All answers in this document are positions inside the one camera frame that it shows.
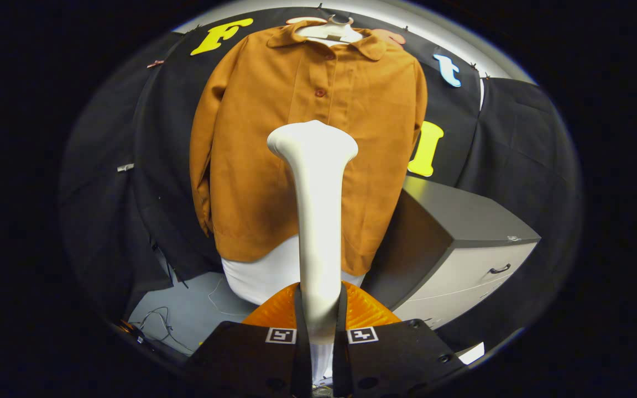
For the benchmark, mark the white flat sheet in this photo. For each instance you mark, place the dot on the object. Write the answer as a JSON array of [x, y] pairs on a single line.
[[472, 354]]

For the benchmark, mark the black backdrop cloth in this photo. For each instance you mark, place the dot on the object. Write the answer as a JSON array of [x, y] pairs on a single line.
[[517, 155]]

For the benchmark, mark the grey drawer cabinet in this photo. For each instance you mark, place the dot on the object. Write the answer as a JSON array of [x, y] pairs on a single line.
[[451, 226]]

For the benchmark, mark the small reddish clip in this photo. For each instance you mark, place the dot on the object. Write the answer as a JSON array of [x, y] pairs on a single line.
[[156, 63]]

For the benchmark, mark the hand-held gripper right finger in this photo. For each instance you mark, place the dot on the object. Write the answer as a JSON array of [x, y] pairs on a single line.
[[340, 359]]

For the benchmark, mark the white mannequin torso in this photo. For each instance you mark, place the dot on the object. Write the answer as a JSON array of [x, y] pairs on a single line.
[[263, 276]]

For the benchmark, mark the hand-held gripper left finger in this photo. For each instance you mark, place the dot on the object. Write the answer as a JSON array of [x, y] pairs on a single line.
[[299, 359]]

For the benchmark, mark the small white clip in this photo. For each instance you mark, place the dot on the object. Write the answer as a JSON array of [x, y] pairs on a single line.
[[125, 167]]

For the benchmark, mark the white garment steamer head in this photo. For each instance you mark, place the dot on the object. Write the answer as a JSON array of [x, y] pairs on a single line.
[[318, 221]]

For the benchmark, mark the white clothes hanger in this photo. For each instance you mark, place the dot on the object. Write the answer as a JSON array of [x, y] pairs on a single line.
[[329, 32]]

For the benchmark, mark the orange button-up shirt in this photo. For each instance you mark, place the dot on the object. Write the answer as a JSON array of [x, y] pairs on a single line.
[[252, 182]]

